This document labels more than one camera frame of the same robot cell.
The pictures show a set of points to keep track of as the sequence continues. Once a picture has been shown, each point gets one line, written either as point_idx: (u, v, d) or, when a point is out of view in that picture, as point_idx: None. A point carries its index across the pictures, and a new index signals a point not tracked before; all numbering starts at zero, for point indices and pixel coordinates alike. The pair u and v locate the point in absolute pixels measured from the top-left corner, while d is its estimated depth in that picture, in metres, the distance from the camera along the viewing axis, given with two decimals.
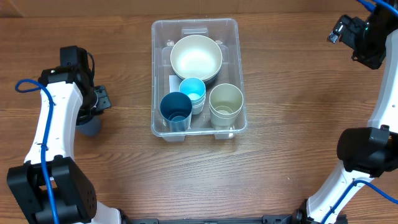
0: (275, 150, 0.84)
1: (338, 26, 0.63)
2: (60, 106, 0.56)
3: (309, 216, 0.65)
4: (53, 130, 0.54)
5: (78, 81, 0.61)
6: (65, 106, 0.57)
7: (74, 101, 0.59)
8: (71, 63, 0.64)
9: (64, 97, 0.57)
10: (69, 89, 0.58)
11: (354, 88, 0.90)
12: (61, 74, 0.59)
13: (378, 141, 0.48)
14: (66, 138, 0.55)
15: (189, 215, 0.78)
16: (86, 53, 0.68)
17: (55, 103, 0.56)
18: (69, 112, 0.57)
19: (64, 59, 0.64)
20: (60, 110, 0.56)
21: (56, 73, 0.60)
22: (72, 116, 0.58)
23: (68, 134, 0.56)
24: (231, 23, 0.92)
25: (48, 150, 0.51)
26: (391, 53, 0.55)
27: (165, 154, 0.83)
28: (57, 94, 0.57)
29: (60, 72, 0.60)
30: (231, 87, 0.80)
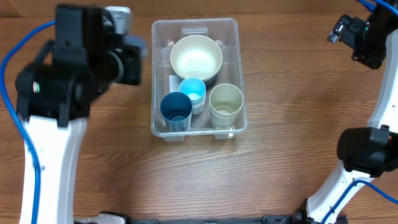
0: (275, 150, 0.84)
1: (338, 26, 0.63)
2: (51, 170, 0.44)
3: (309, 216, 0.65)
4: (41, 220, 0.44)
5: (75, 97, 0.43)
6: (57, 170, 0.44)
7: (70, 152, 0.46)
8: (73, 51, 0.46)
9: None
10: (62, 145, 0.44)
11: (354, 88, 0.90)
12: (52, 83, 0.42)
13: (378, 142, 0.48)
14: (61, 214, 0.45)
15: (189, 215, 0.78)
16: (87, 11, 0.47)
17: (43, 168, 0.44)
18: (63, 176, 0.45)
19: (63, 37, 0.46)
20: (48, 180, 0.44)
21: (41, 91, 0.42)
22: (70, 162, 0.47)
23: (64, 205, 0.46)
24: (231, 23, 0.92)
25: None
26: (391, 53, 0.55)
27: (165, 154, 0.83)
28: (47, 148, 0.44)
29: (50, 81, 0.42)
30: (231, 87, 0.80)
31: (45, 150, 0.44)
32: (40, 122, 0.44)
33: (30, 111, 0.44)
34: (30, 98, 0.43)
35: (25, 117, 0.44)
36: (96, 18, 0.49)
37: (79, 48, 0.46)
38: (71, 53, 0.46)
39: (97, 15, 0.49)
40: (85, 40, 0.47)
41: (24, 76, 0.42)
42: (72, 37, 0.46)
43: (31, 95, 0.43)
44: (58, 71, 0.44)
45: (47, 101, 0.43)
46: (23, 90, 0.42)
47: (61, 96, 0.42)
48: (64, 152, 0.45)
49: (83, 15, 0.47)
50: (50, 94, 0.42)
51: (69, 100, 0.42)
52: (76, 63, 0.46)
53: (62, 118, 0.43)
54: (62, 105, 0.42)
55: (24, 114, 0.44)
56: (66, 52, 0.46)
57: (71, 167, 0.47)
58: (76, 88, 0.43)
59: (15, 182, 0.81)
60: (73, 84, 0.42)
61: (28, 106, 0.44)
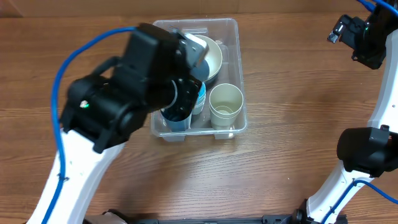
0: (275, 150, 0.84)
1: (338, 25, 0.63)
2: (74, 183, 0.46)
3: (309, 216, 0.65)
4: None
5: (123, 123, 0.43)
6: (79, 185, 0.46)
7: (96, 172, 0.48)
8: (134, 77, 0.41)
9: (81, 173, 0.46)
10: (91, 165, 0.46)
11: (354, 88, 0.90)
12: (106, 106, 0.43)
13: (378, 142, 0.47)
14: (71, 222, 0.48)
15: (189, 215, 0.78)
16: (153, 41, 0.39)
17: (67, 178, 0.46)
18: (83, 191, 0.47)
19: (129, 60, 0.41)
20: (69, 191, 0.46)
21: (89, 109, 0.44)
22: (94, 178, 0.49)
23: (76, 214, 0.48)
24: (231, 23, 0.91)
25: None
26: (391, 53, 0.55)
27: (165, 154, 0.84)
28: (76, 162, 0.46)
29: (107, 99, 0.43)
30: (231, 87, 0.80)
31: (74, 165, 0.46)
32: (77, 137, 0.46)
33: (73, 122, 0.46)
34: (76, 111, 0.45)
35: (66, 128, 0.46)
36: (171, 50, 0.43)
37: (140, 77, 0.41)
38: (131, 79, 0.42)
39: (173, 48, 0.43)
40: (152, 71, 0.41)
41: (79, 92, 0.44)
42: (132, 65, 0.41)
43: (78, 110, 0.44)
44: (112, 96, 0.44)
45: (91, 121, 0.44)
46: (73, 102, 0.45)
47: (106, 122, 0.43)
48: (92, 172, 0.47)
49: (157, 45, 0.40)
50: (96, 117, 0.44)
51: (113, 129, 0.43)
52: (130, 93, 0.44)
53: (99, 142, 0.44)
54: (104, 130, 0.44)
55: (66, 124, 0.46)
56: (125, 78, 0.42)
57: (92, 183, 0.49)
58: (124, 117, 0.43)
59: (15, 182, 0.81)
60: (120, 114, 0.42)
61: (71, 118, 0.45)
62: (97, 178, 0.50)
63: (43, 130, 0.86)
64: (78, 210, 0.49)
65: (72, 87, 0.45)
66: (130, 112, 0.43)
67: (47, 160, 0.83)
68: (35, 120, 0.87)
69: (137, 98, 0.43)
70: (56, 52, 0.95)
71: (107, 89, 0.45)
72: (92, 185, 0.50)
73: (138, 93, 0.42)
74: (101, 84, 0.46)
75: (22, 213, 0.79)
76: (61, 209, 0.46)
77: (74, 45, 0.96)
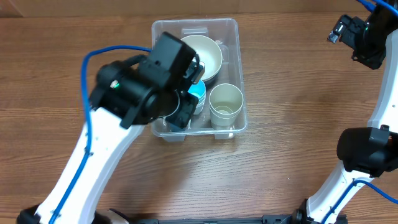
0: (275, 150, 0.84)
1: (338, 26, 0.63)
2: (97, 158, 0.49)
3: (309, 216, 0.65)
4: (74, 197, 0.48)
5: (148, 105, 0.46)
6: (102, 160, 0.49)
7: (119, 148, 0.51)
8: (158, 71, 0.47)
9: (107, 148, 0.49)
10: (116, 141, 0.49)
11: (354, 88, 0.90)
12: (135, 86, 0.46)
13: (378, 141, 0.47)
14: (90, 196, 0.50)
15: (189, 215, 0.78)
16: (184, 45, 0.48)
17: (92, 153, 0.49)
18: (104, 167, 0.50)
19: (157, 56, 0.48)
20: (92, 165, 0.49)
21: (119, 89, 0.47)
22: (114, 158, 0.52)
23: (96, 189, 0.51)
24: (231, 23, 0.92)
25: (59, 217, 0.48)
26: (392, 53, 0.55)
27: (165, 154, 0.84)
28: (102, 139, 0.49)
29: (137, 81, 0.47)
30: (231, 87, 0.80)
31: (100, 140, 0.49)
32: (105, 115, 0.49)
33: (101, 102, 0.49)
34: (106, 91, 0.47)
35: (95, 106, 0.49)
36: (190, 55, 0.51)
37: (165, 71, 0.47)
38: (155, 71, 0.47)
39: (192, 53, 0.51)
40: (175, 66, 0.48)
41: (111, 73, 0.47)
42: (163, 59, 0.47)
43: (108, 90, 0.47)
44: (140, 78, 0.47)
45: (120, 100, 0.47)
46: (103, 83, 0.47)
47: (135, 101, 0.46)
48: (116, 146, 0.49)
49: (181, 48, 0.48)
50: (125, 97, 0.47)
51: (140, 108, 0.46)
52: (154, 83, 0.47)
53: (127, 119, 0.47)
54: (132, 108, 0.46)
55: (96, 102, 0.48)
56: (152, 68, 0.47)
57: (113, 160, 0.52)
58: (150, 99, 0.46)
59: (15, 182, 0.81)
60: (147, 96, 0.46)
61: (101, 97, 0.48)
62: (117, 157, 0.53)
63: (43, 130, 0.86)
64: (97, 186, 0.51)
65: (102, 71, 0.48)
66: (156, 96, 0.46)
67: (47, 160, 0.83)
68: (35, 120, 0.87)
69: (158, 86, 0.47)
70: (56, 52, 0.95)
71: (135, 73, 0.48)
72: (112, 163, 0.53)
73: (161, 83, 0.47)
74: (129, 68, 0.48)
75: None
76: (82, 183, 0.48)
77: (74, 45, 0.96)
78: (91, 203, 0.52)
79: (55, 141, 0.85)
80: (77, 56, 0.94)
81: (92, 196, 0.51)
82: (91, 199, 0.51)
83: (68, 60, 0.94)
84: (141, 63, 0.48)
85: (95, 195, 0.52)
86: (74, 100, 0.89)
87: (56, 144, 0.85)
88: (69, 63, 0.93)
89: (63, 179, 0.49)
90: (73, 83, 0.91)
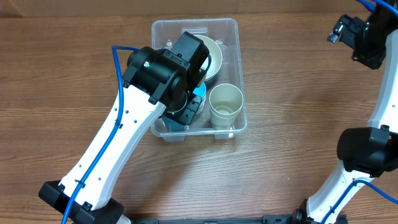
0: (275, 150, 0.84)
1: (338, 25, 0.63)
2: (126, 130, 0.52)
3: (309, 216, 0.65)
4: (100, 167, 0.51)
5: (175, 84, 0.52)
6: (130, 132, 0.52)
7: (146, 124, 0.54)
8: (181, 60, 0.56)
9: (135, 121, 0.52)
10: (144, 114, 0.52)
11: (354, 88, 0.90)
12: (164, 66, 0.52)
13: (378, 141, 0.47)
14: (115, 170, 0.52)
15: (189, 215, 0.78)
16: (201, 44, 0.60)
17: (121, 125, 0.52)
18: (131, 141, 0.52)
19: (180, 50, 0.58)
20: (120, 138, 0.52)
21: (151, 68, 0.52)
22: (139, 135, 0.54)
23: (120, 164, 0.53)
24: (231, 23, 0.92)
25: (84, 187, 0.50)
26: (392, 53, 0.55)
27: (165, 154, 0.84)
28: (132, 112, 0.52)
29: (165, 63, 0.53)
30: (231, 87, 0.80)
31: (129, 114, 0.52)
32: (136, 91, 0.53)
33: (133, 80, 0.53)
34: (138, 70, 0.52)
35: (127, 83, 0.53)
36: (205, 54, 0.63)
37: (186, 61, 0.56)
38: (177, 60, 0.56)
39: (206, 53, 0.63)
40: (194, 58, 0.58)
41: (145, 53, 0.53)
42: (185, 53, 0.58)
43: (140, 68, 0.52)
44: (168, 61, 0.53)
45: (150, 77, 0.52)
46: (136, 62, 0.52)
47: (162, 79, 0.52)
48: (144, 121, 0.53)
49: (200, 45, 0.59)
50: (155, 76, 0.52)
51: (168, 86, 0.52)
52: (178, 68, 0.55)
53: (155, 94, 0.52)
54: (161, 84, 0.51)
55: (128, 79, 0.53)
56: (176, 57, 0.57)
57: (139, 136, 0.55)
58: (176, 79, 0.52)
59: (14, 182, 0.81)
60: (174, 75, 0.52)
61: (134, 74, 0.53)
62: (142, 133, 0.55)
63: (43, 130, 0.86)
64: (122, 160, 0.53)
65: (134, 55, 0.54)
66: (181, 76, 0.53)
67: (47, 160, 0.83)
68: (35, 120, 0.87)
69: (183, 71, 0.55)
70: (56, 51, 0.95)
71: (163, 58, 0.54)
72: (138, 139, 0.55)
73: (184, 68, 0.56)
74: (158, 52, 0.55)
75: (21, 213, 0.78)
76: (110, 154, 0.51)
77: (74, 45, 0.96)
78: (115, 178, 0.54)
79: (55, 141, 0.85)
80: (78, 56, 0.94)
81: (116, 170, 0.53)
82: (115, 173, 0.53)
83: (68, 60, 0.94)
84: (165, 54, 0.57)
85: (119, 170, 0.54)
86: (74, 100, 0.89)
87: (56, 144, 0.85)
88: (69, 63, 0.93)
89: (90, 150, 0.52)
90: (73, 83, 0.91)
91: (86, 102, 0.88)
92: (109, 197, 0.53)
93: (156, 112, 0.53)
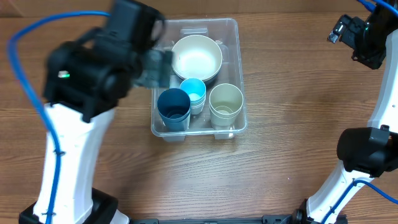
0: (275, 150, 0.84)
1: (338, 26, 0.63)
2: (70, 155, 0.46)
3: (309, 216, 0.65)
4: (61, 195, 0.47)
5: (108, 84, 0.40)
6: (76, 156, 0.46)
7: (91, 139, 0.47)
8: (115, 43, 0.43)
9: (76, 144, 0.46)
10: (83, 135, 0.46)
11: (354, 88, 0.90)
12: (89, 67, 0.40)
13: (378, 141, 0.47)
14: (78, 190, 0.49)
15: (189, 215, 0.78)
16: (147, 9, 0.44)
17: (63, 152, 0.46)
18: (83, 162, 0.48)
19: (111, 27, 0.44)
20: (67, 165, 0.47)
21: (70, 78, 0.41)
22: (91, 149, 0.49)
23: (82, 182, 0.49)
24: (231, 23, 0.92)
25: (55, 216, 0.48)
26: (391, 53, 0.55)
27: (165, 154, 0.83)
28: (68, 135, 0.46)
29: (91, 61, 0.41)
30: (231, 86, 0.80)
31: (66, 138, 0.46)
32: (65, 110, 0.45)
33: (56, 95, 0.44)
34: (56, 83, 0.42)
35: (50, 101, 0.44)
36: (151, 19, 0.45)
37: (123, 42, 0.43)
38: (112, 45, 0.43)
39: (153, 17, 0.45)
40: (133, 32, 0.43)
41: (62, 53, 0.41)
42: (120, 30, 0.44)
43: (58, 81, 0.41)
44: (94, 58, 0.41)
45: (76, 87, 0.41)
46: (50, 72, 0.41)
47: (91, 84, 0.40)
48: (86, 140, 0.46)
49: (140, 10, 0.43)
50: (79, 84, 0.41)
51: (99, 89, 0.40)
52: (116, 55, 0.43)
53: (87, 109, 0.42)
54: (88, 97, 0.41)
55: (50, 98, 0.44)
56: (111, 42, 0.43)
57: (91, 150, 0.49)
58: (107, 79, 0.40)
59: (15, 182, 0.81)
60: (104, 76, 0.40)
61: (55, 89, 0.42)
62: (96, 145, 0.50)
63: (43, 130, 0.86)
64: (83, 178, 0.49)
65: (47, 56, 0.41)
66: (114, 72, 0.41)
67: None
68: (35, 120, 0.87)
69: (120, 61, 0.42)
70: None
71: (86, 53, 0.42)
72: (92, 153, 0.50)
73: (121, 56, 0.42)
74: (79, 47, 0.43)
75: None
76: (64, 182, 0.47)
77: None
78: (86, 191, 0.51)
79: None
80: None
81: (83, 190, 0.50)
82: (83, 190, 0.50)
83: None
84: (96, 38, 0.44)
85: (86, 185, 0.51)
86: None
87: None
88: None
89: (45, 182, 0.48)
90: None
91: None
92: (89, 205, 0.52)
93: (96, 127, 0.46)
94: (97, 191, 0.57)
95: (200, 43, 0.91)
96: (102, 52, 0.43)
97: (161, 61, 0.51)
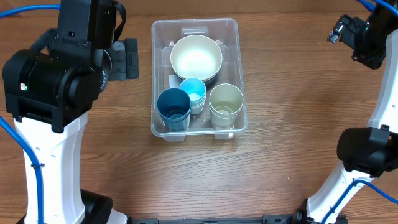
0: (275, 150, 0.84)
1: (338, 26, 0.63)
2: (50, 167, 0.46)
3: (309, 216, 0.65)
4: (50, 206, 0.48)
5: (72, 89, 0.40)
6: (56, 167, 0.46)
7: (68, 147, 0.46)
8: (76, 43, 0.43)
9: (53, 155, 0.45)
10: (59, 146, 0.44)
11: (354, 88, 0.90)
12: (51, 74, 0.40)
13: (378, 141, 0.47)
14: (66, 198, 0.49)
15: (189, 215, 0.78)
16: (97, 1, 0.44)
17: (43, 165, 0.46)
18: (63, 170, 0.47)
19: (68, 26, 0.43)
20: (48, 177, 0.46)
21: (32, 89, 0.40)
22: (71, 155, 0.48)
23: (68, 188, 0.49)
24: (231, 23, 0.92)
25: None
26: (392, 53, 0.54)
27: (165, 154, 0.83)
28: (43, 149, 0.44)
29: (53, 68, 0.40)
30: (231, 87, 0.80)
31: (42, 150, 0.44)
32: (32, 122, 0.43)
33: (21, 107, 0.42)
34: (19, 96, 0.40)
35: (17, 116, 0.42)
36: (106, 10, 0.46)
37: (83, 40, 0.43)
38: (73, 45, 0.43)
39: (108, 8, 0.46)
40: (90, 28, 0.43)
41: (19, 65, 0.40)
42: (76, 27, 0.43)
43: (20, 94, 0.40)
44: (56, 64, 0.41)
45: (40, 97, 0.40)
46: (10, 85, 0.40)
47: (53, 91, 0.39)
48: (63, 152, 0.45)
49: (93, 3, 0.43)
50: (41, 93, 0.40)
51: (64, 95, 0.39)
52: (80, 55, 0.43)
53: (55, 119, 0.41)
54: (54, 106, 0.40)
55: (14, 111, 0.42)
56: (69, 42, 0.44)
57: (71, 157, 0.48)
58: (71, 84, 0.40)
59: (15, 182, 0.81)
60: (66, 81, 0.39)
61: (18, 104, 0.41)
62: (75, 149, 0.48)
63: None
64: (68, 185, 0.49)
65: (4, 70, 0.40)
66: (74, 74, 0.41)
67: None
68: None
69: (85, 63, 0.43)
70: None
71: (45, 61, 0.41)
72: (74, 158, 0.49)
73: (85, 56, 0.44)
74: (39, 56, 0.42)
75: (21, 213, 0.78)
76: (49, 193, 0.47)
77: None
78: (76, 195, 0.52)
79: None
80: None
81: (70, 193, 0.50)
82: (71, 196, 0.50)
83: None
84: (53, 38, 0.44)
85: (73, 190, 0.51)
86: None
87: None
88: None
89: (30, 194, 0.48)
90: None
91: None
92: (80, 208, 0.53)
93: (71, 135, 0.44)
94: (91, 192, 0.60)
95: (201, 43, 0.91)
96: (63, 55, 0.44)
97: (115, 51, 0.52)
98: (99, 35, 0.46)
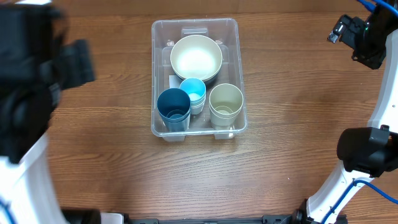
0: (275, 150, 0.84)
1: (338, 26, 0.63)
2: (22, 205, 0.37)
3: (309, 216, 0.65)
4: None
5: (19, 119, 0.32)
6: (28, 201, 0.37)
7: (32, 175, 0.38)
8: (12, 63, 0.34)
9: (19, 190, 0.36)
10: (22, 177, 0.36)
11: (354, 88, 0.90)
12: None
13: (378, 141, 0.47)
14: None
15: (189, 215, 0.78)
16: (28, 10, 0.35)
17: (9, 205, 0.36)
18: (37, 202, 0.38)
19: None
20: (20, 217, 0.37)
21: None
22: (39, 182, 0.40)
23: (50, 218, 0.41)
24: (231, 23, 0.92)
25: None
26: (391, 53, 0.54)
27: (165, 154, 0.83)
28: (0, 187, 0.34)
29: None
30: (231, 87, 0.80)
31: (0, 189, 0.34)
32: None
33: None
34: None
35: None
36: (45, 20, 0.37)
37: (22, 59, 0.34)
38: (8, 66, 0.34)
39: (46, 16, 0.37)
40: (27, 47, 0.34)
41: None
42: (9, 45, 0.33)
43: None
44: None
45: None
46: None
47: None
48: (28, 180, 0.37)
49: (24, 15, 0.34)
50: None
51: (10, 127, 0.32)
52: (21, 78, 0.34)
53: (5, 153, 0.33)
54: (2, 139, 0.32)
55: None
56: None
57: (40, 182, 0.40)
58: (17, 113, 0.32)
59: None
60: (10, 108, 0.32)
61: None
62: (39, 174, 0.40)
63: None
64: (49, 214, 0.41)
65: None
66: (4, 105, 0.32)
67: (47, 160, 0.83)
68: None
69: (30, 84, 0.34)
70: None
71: None
72: (43, 183, 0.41)
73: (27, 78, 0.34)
74: None
75: None
76: None
77: None
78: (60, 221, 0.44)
79: (55, 141, 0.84)
80: None
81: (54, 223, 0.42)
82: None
83: None
84: None
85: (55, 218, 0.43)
86: (74, 100, 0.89)
87: (57, 144, 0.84)
88: None
89: None
90: None
91: (86, 102, 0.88)
92: None
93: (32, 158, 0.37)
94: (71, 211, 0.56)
95: (201, 43, 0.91)
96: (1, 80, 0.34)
97: (77, 55, 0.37)
98: (41, 43, 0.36)
